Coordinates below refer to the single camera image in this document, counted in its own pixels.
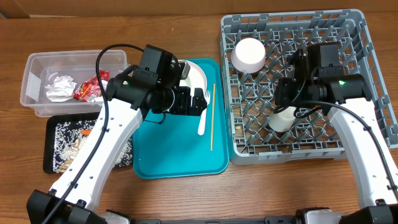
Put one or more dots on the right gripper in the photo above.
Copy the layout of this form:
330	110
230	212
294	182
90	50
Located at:
286	95

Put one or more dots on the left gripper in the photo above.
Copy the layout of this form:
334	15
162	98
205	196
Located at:
185	106

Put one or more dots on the white cup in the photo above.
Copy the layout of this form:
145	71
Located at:
282	122

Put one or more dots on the pink bowl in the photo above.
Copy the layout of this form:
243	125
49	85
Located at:
249	55

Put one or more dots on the red snack wrapper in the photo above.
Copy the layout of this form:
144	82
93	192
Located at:
89	91

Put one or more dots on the orange carrot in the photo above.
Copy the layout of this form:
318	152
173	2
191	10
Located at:
85	132

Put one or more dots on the peanut shells and rice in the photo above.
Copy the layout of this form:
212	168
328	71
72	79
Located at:
68	142

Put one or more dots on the white napkin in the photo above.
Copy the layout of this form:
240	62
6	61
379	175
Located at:
61	90

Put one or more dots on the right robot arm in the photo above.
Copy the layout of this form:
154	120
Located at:
319	83

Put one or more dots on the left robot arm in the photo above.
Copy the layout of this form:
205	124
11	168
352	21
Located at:
74	197

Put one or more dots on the grey dishwasher rack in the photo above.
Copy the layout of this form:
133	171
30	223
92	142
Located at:
249	98

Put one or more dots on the white plastic fork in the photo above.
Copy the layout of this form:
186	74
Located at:
202	123

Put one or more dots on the white round plate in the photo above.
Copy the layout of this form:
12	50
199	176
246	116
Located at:
196	78

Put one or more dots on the wooden chopstick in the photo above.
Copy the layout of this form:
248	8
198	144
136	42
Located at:
213	117

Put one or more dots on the teal serving tray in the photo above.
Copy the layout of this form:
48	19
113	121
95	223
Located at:
169	146

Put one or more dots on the black tray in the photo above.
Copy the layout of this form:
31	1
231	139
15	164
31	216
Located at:
50	135

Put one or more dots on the clear plastic bin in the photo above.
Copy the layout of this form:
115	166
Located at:
43	68

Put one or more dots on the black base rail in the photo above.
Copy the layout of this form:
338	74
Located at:
217	221

